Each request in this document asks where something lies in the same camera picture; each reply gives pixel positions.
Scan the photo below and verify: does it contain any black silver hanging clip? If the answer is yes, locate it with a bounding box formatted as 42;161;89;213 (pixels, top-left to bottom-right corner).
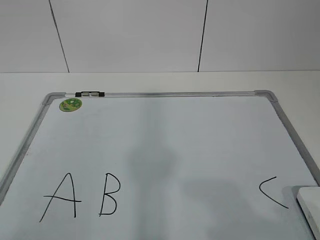
75;91;105;98

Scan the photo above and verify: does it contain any white board with aluminium frame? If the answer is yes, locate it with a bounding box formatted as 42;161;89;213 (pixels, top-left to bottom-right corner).
0;90;320;240

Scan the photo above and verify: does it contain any white whiteboard eraser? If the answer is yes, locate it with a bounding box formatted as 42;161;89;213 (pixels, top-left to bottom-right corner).
297;186;320;240

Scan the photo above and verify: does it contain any round green magnet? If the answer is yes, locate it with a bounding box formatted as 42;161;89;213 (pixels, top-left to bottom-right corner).
59;98;82;113

